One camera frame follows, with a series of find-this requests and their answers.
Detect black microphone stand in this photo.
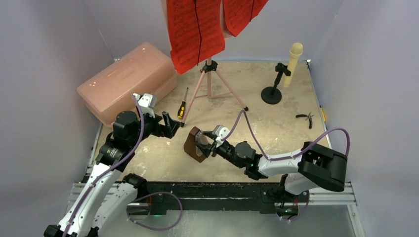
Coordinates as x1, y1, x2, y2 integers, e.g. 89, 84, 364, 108
261, 63, 291, 105

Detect clear metronome cover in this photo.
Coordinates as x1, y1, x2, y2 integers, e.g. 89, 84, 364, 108
195, 131, 212, 156

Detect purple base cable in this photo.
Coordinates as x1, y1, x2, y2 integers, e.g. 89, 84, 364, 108
126, 192, 183, 232

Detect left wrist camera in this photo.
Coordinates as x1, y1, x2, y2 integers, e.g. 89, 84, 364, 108
132, 93, 158, 118

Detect red sheet music right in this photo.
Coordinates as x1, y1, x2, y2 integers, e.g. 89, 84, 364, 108
223, 0, 268, 37

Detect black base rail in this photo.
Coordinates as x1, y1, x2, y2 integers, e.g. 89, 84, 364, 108
137, 182, 296, 215

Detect pink plastic storage box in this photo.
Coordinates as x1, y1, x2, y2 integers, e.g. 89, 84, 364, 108
77, 42, 178, 127

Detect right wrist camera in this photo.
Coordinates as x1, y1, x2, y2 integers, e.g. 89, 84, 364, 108
211, 125, 230, 146

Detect black pliers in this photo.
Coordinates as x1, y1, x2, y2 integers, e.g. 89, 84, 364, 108
295, 112, 314, 129

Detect cream microphone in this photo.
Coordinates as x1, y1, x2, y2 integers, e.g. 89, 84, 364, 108
284, 42, 303, 87

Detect brown metronome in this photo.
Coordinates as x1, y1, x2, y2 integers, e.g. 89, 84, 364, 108
184, 126, 205, 163

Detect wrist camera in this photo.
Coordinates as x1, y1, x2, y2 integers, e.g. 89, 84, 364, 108
211, 125, 230, 146
132, 93, 158, 118

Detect yellow black screwdriver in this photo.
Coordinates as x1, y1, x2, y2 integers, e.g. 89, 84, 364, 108
177, 87, 189, 119

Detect red sheet music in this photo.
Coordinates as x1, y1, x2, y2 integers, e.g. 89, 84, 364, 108
166, 0, 225, 75
223, 0, 268, 37

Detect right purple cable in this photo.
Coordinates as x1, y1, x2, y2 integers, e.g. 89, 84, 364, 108
222, 109, 351, 161

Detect aluminium frame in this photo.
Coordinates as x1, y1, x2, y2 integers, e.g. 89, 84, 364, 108
59, 122, 366, 237

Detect pink tripod music stand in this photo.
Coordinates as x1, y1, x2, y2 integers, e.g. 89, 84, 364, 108
181, 57, 249, 127

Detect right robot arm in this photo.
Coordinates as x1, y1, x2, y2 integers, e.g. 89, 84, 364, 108
188, 130, 347, 201

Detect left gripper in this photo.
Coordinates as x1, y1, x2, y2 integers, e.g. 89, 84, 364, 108
129, 108, 180, 147

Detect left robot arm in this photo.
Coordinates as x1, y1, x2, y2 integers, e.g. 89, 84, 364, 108
43, 111, 182, 237

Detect red sheet music left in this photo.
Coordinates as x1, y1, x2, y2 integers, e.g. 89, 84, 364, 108
166, 0, 225, 75

